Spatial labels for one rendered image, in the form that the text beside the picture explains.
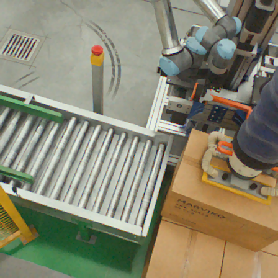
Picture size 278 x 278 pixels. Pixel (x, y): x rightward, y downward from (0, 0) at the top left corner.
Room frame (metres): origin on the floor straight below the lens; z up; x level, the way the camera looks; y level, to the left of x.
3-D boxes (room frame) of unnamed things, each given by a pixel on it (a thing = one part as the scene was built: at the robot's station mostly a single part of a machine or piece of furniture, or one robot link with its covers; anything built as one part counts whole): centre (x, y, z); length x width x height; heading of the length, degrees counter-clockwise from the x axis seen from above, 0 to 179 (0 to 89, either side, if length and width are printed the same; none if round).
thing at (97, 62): (1.45, 0.31, 0.50); 0.07 x 0.07 x 1.00; 82
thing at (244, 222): (0.83, -0.55, 0.74); 0.60 x 0.40 x 0.40; 78
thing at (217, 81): (1.13, -0.32, 1.32); 0.09 x 0.08 x 0.12; 80
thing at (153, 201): (0.88, -0.18, 0.58); 0.70 x 0.03 x 0.06; 172
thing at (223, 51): (1.14, -0.31, 1.48); 0.09 x 0.08 x 0.11; 46
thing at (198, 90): (1.14, -0.29, 1.18); 0.09 x 0.08 x 0.05; 169
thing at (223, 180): (0.74, -0.51, 1.08); 0.34 x 0.10 x 0.05; 79
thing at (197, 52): (1.39, -0.23, 1.20); 0.13 x 0.12 x 0.14; 136
